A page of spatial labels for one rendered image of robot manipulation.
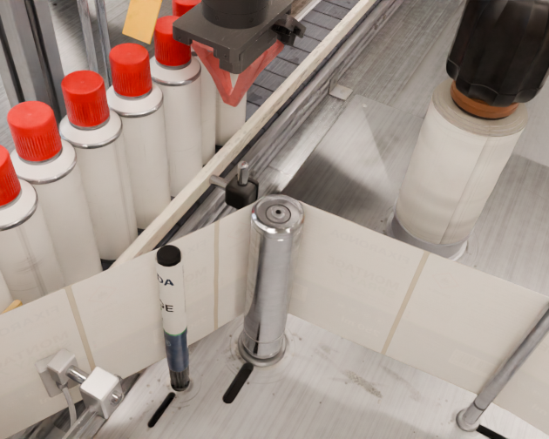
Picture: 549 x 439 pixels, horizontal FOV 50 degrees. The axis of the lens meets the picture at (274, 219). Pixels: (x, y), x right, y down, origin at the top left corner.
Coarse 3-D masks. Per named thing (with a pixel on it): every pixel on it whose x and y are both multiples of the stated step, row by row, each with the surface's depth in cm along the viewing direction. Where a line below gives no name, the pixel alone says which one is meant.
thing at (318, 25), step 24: (336, 0) 100; (312, 24) 94; (336, 24) 95; (288, 48) 89; (312, 48) 90; (336, 48) 90; (264, 72) 85; (288, 72) 85; (312, 72) 86; (264, 96) 81; (168, 240) 65
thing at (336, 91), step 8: (336, 72) 90; (336, 80) 91; (336, 88) 91; (344, 88) 92; (336, 96) 90; (344, 96) 90; (40, 424) 52; (48, 424) 53; (32, 432) 51; (40, 432) 52; (48, 432) 53; (56, 432) 54; (64, 432) 54
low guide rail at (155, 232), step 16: (368, 0) 94; (352, 16) 90; (336, 32) 87; (320, 48) 84; (304, 64) 81; (288, 80) 78; (272, 96) 75; (288, 96) 78; (256, 112) 73; (272, 112) 75; (240, 128) 71; (256, 128) 72; (240, 144) 70; (224, 160) 68; (208, 176) 65; (192, 192) 63; (176, 208) 62; (160, 224) 60; (144, 240) 58; (128, 256) 57
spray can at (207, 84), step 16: (176, 0) 56; (192, 0) 57; (176, 16) 57; (192, 48) 59; (208, 80) 62; (208, 96) 64; (208, 112) 65; (208, 128) 67; (208, 144) 69; (208, 160) 71
